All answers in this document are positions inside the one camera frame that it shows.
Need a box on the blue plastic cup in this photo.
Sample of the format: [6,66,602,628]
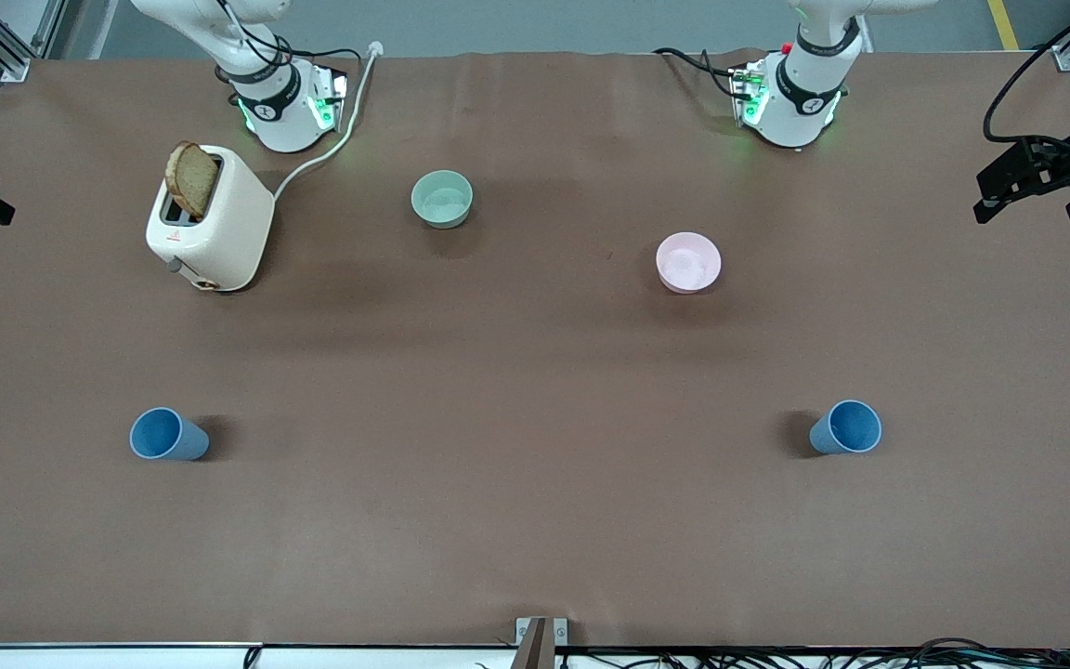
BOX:
[809,400,882,456]
[129,407,211,462]

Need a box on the brown bread slice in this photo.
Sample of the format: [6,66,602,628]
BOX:
[165,141,220,220]

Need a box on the cream two-slot toaster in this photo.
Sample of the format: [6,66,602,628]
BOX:
[146,144,276,293]

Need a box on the pink bowl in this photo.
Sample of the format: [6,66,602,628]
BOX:
[656,232,722,295]

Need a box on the green bowl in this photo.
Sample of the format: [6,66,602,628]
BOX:
[411,170,475,230]

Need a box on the brown table cover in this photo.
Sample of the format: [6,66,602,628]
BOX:
[0,51,1070,649]

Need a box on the black left base cable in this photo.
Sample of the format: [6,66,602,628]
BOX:
[654,46,742,99]

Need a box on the black base cable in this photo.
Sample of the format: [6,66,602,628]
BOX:
[289,46,365,68]
[654,46,742,99]

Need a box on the white toaster power cable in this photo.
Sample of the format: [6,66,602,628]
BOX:
[273,42,383,201]

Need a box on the black right base cable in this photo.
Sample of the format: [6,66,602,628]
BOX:
[289,46,365,68]

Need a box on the black cable bundle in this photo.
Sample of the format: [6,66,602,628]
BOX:
[554,636,1070,669]

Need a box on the metal table bracket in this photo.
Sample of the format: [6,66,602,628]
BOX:
[515,617,569,669]

